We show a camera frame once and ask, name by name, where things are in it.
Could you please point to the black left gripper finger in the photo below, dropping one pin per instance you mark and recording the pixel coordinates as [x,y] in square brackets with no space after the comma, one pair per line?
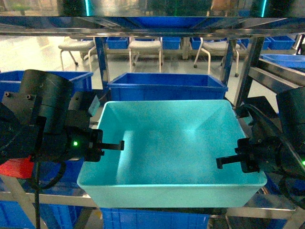
[118,147]

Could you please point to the blue bin right shelf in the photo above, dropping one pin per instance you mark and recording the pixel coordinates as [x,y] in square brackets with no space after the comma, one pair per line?
[286,60]

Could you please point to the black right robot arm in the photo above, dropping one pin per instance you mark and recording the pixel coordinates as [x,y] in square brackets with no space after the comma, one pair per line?
[289,126]

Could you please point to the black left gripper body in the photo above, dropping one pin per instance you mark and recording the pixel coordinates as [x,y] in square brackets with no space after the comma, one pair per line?
[80,136]

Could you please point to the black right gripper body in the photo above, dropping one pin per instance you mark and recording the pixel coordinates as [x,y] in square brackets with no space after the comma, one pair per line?
[262,149]

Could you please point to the grey chair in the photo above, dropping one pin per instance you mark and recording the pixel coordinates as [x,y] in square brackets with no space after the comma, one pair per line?
[77,45]
[147,46]
[217,47]

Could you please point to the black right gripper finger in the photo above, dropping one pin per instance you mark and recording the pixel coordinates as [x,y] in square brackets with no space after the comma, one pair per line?
[227,160]

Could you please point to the metal top shelf beam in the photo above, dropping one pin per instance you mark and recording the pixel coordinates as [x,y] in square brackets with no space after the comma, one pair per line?
[234,27]

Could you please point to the grey chair right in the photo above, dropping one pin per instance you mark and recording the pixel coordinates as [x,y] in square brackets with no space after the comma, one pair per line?
[217,47]

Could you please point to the grey chair left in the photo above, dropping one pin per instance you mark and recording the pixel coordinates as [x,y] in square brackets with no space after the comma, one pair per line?
[77,45]

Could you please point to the teal plastic bin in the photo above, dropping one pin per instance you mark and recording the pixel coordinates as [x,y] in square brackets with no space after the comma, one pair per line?
[169,157]

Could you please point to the grey chair centre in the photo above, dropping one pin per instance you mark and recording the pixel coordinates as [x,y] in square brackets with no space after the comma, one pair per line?
[147,46]

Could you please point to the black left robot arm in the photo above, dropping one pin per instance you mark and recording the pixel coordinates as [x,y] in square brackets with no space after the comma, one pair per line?
[45,116]

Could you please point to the blue bin below shelf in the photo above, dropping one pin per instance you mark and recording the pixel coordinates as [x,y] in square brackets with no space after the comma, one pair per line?
[114,218]

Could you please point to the blue bin behind teal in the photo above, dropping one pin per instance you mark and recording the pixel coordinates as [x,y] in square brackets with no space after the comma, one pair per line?
[166,86]

